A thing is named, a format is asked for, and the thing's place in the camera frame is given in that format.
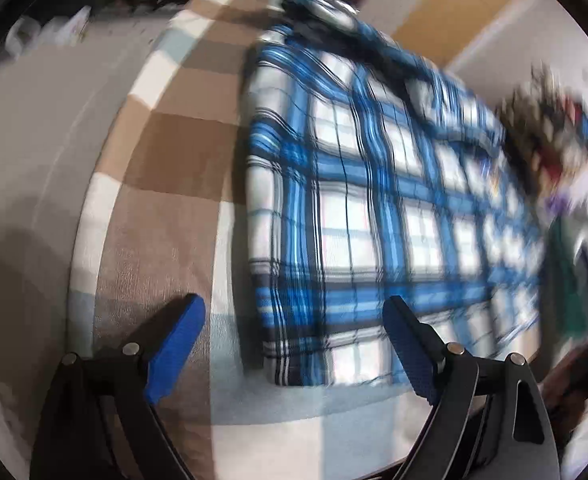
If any blue white plaid shirt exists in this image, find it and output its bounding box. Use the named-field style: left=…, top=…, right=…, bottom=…
left=246, top=0, right=542, bottom=387

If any checkered brown blue bedsheet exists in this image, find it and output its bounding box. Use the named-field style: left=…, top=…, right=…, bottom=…
left=66, top=0, right=540, bottom=480

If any wooden shoe rack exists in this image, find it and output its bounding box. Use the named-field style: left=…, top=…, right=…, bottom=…
left=495, top=63, right=588, bottom=198

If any tan wooden door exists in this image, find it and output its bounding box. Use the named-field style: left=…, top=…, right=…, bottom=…
left=393, top=0, right=511, bottom=67

